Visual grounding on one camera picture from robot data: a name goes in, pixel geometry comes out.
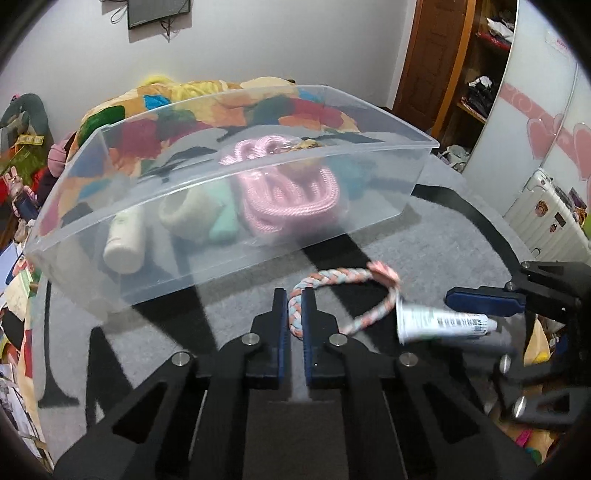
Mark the white wardrobe pink hearts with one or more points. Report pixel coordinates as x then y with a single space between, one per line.
535 83

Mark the colourful patchwork blanket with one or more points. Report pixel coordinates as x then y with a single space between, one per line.
203 99

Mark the wooden open shelf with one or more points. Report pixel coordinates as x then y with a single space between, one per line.
485 69

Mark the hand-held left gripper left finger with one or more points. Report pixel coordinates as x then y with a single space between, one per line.
281 344

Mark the yellow bag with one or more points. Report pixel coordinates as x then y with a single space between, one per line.
539 344

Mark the white squeeze tube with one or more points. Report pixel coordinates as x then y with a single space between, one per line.
438 323

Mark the wall-mounted television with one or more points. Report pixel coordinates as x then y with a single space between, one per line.
159 11

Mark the green plush toy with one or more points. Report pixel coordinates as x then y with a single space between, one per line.
27 115

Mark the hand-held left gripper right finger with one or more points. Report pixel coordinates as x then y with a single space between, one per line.
308 344

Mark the clear plastic storage box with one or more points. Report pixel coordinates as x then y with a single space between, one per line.
221 184

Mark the cream rolled cloth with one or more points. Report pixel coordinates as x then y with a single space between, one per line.
187 214

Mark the brown wooden door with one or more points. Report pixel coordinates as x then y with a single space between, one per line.
434 55

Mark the white stickered suitcase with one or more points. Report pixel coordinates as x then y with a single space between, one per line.
549 217

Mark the pile of toys and books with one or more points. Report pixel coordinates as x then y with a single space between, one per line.
16 258

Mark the white plastic bottle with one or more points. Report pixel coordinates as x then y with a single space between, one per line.
123 240

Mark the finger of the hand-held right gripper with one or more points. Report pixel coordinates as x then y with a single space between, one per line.
482 301
489 345

